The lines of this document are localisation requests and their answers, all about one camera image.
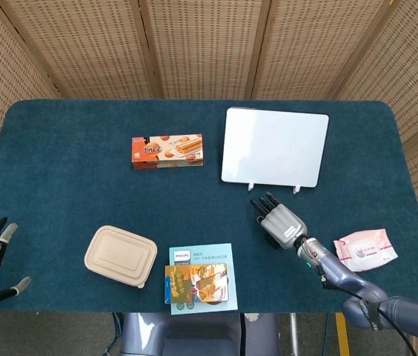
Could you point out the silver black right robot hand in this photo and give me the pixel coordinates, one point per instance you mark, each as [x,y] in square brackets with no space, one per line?
[285,226]

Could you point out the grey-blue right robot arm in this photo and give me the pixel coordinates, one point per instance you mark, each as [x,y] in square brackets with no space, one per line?
[342,276]

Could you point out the white board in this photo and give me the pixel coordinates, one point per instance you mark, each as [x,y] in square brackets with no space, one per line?
[273,146]

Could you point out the light blue Philips box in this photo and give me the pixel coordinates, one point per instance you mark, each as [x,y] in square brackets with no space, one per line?
[209,254]

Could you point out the pink wet wipes pack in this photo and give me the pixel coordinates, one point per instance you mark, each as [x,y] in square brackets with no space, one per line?
[366,250]

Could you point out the orange snack packet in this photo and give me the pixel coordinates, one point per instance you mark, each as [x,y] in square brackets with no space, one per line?
[198,283]

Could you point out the silver metal table leg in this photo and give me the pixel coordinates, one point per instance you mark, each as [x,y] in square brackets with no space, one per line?
[293,333]

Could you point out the yellow floor tape strip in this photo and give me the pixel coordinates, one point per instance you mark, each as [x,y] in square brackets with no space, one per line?
[342,333]

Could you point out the teal carpet table cover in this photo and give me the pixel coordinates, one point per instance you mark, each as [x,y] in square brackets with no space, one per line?
[83,193]

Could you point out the beige pulp lunch container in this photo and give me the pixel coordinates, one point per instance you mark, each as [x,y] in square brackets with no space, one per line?
[120,256]

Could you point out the orange egg roll snack box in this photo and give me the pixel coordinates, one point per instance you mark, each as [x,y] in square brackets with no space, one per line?
[168,152]

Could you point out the grey-blue robot torso base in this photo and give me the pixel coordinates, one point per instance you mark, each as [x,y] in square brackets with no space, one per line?
[194,333]

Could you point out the woven rattan folding screen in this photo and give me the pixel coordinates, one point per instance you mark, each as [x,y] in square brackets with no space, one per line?
[201,44]

